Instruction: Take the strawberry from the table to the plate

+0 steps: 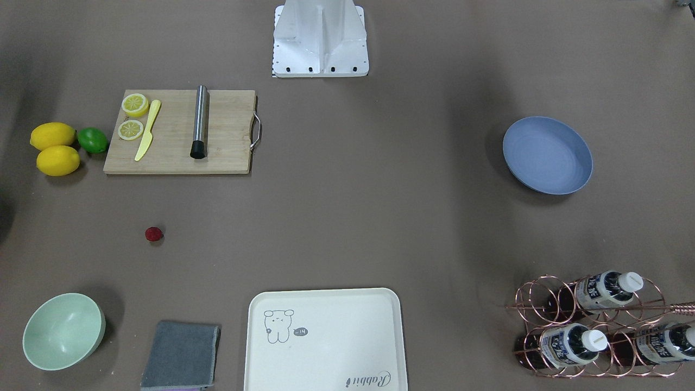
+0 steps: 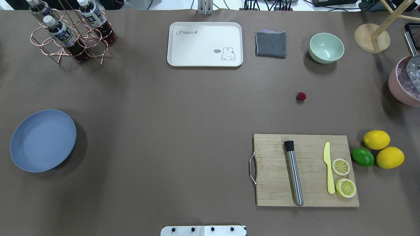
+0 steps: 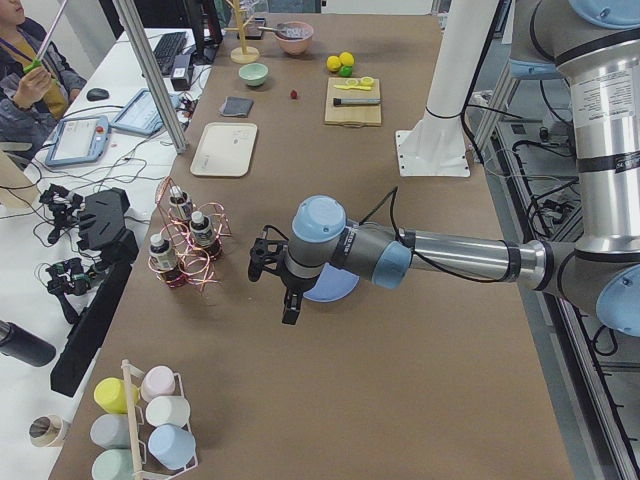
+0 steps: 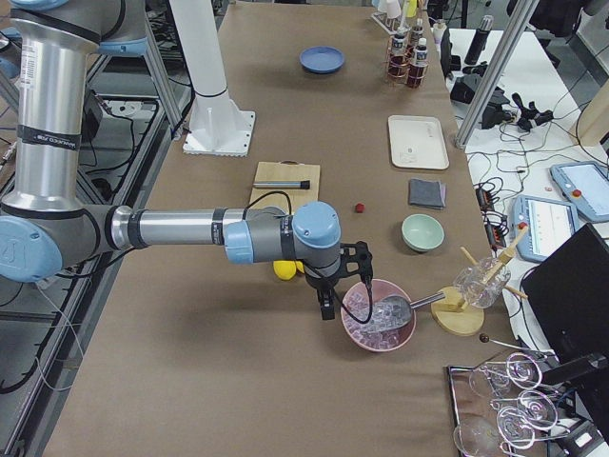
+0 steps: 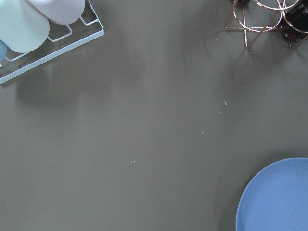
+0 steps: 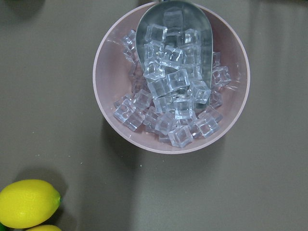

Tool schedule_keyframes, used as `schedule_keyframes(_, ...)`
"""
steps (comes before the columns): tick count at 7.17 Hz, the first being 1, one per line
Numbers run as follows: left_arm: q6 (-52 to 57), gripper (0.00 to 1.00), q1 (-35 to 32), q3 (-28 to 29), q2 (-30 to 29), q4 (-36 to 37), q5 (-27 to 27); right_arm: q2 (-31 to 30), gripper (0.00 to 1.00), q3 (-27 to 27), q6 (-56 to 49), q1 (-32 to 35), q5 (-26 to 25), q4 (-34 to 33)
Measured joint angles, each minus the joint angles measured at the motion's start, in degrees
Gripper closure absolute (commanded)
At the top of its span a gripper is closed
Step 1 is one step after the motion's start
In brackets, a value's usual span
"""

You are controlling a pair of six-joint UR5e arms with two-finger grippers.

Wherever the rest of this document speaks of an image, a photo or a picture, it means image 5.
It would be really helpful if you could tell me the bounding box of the dark tea bottle front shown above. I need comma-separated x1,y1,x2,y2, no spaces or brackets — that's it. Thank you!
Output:
280,0,308,42

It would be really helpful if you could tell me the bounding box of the white wire cup rack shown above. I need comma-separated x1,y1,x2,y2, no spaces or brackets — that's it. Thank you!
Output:
0,0,105,84

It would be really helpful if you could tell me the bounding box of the blue plate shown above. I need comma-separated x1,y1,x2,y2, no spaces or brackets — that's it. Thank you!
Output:
235,157,308,231

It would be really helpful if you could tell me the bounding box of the light blue cup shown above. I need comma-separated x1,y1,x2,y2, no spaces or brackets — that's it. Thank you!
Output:
0,40,7,63

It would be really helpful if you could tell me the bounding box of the mint green cup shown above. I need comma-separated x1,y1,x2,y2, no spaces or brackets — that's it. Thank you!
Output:
0,0,50,53

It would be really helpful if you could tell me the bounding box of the copper wire bottle rack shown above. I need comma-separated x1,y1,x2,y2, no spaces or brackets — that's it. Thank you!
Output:
223,0,308,50

